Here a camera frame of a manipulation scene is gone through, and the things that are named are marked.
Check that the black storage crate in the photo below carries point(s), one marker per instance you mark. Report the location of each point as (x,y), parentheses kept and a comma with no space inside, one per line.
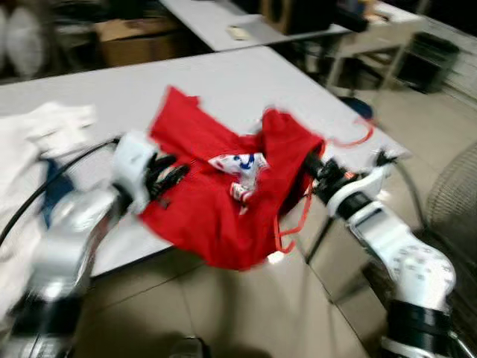
(427,63)

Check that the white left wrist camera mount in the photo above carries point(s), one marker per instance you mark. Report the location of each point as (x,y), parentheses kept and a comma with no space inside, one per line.
(130,168)

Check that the brown cardboard box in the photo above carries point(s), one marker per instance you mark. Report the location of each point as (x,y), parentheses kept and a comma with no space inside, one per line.
(138,43)

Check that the small beige box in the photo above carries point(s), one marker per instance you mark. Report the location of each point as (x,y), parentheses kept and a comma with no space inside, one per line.
(238,33)

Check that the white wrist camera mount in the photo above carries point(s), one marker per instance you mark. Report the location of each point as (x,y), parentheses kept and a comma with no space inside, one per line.
(130,168)
(365,181)

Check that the white cloth pile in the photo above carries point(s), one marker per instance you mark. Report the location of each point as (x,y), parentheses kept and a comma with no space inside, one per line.
(15,194)

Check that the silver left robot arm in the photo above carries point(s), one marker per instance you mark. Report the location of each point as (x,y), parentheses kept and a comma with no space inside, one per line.
(71,239)

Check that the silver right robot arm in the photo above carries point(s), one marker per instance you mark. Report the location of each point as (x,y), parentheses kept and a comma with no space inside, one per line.
(387,235)

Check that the white fan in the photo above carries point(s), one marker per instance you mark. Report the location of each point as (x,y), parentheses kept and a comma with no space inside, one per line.
(22,41)

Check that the red shirt with white print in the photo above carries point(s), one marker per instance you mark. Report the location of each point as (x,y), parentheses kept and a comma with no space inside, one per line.
(194,216)

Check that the wooden speaker box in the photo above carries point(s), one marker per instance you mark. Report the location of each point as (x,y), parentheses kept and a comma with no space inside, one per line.
(298,16)

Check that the blue jeans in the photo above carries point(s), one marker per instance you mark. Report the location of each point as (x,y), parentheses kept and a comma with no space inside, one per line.
(56,201)

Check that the black mesh fan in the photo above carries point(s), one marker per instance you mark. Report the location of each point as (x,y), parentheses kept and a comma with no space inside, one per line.
(455,224)

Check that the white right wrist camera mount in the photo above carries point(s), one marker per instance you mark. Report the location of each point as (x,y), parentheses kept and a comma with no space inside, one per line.
(365,181)

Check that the blue round stool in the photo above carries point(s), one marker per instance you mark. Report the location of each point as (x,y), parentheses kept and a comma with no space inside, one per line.
(358,110)

